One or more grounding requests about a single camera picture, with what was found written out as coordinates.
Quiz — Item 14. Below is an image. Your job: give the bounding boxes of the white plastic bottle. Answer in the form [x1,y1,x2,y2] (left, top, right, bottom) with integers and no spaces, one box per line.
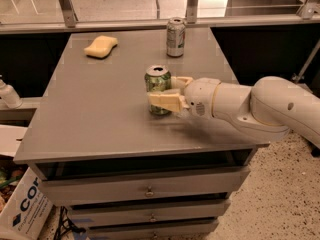
[0,76,22,108]

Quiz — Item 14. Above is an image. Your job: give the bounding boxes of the bottom grey drawer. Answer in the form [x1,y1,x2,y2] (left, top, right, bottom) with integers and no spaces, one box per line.
[87,219,218,240]

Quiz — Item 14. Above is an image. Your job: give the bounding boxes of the yellow sponge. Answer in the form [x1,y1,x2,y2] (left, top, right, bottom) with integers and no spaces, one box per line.
[84,35,118,58]

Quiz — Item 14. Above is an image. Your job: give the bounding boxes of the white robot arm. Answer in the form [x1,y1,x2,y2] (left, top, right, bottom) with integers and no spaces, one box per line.
[148,76,320,147]

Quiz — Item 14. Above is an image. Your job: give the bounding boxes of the grey drawer cabinet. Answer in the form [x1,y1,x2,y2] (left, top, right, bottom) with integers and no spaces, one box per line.
[15,28,258,231]

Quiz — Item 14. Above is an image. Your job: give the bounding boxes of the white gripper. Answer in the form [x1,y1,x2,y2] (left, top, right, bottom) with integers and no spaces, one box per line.
[147,76,221,119]

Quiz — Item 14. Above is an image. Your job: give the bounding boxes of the silver 7up can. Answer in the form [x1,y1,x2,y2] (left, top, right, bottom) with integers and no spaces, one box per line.
[166,17,186,57]

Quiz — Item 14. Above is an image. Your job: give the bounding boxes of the top grey drawer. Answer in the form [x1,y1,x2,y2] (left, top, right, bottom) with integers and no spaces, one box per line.
[40,166,250,206]

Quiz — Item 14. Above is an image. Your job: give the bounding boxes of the black cable bundle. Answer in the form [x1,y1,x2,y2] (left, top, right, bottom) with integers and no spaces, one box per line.
[53,206,87,240]

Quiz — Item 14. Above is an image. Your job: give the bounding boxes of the middle grey drawer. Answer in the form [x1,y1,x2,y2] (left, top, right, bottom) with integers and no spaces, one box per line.
[69,199,230,227]

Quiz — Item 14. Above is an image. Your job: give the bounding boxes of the metal window frame rail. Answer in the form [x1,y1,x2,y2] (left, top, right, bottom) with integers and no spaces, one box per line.
[0,0,320,33]

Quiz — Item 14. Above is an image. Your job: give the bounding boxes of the grey drawer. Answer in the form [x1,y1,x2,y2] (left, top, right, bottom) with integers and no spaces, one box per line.
[69,199,230,227]
[87,219,218,240]
[40,166,250,206]

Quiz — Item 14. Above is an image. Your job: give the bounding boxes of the white cardboard box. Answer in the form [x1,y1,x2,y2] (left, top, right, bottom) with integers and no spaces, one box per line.
[0,125,53,240]

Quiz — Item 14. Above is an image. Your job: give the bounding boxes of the green soda can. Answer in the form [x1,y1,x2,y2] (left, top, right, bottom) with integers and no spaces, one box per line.
[144,64,173,116]

